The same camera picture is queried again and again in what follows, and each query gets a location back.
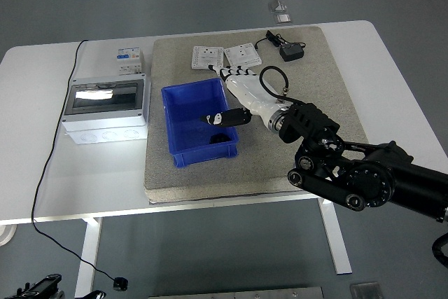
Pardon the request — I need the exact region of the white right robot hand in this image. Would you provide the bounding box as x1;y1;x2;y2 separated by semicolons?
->
199;64;292;129

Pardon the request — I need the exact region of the blue plastic box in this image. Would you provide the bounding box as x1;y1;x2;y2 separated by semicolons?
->
160;77;240;169

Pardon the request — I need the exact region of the grey distribution box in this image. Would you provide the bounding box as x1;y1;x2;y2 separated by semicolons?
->
59;75;152;146

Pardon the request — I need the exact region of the white table leg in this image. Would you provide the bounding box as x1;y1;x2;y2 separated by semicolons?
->
317;196;353;275
73;217;103;298

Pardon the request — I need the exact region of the white square socket panel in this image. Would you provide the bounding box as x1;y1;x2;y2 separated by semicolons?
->
190;46;225;71

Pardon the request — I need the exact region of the black power adapter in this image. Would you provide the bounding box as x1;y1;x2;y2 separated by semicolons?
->
279;43;305;63

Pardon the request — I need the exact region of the grey-brown mat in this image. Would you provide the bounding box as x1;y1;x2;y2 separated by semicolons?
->
143;25;369;205

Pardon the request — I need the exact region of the white round base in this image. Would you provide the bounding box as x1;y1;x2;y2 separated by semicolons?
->
0;223;18;246

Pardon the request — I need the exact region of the white circuit breaker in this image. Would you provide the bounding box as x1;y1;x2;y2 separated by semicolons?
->
113;48;146;76

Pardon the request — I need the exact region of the grey floor plate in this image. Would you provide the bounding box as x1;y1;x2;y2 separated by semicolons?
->
349;281;382;299

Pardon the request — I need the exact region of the white square switch panel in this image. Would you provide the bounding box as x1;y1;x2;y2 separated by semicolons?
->
223;42;263;69

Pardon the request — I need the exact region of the black adapter cord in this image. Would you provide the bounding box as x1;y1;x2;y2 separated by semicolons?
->
254;29;286;51

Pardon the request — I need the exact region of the black cable with plug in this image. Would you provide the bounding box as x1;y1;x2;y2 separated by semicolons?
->
30;39;129;292

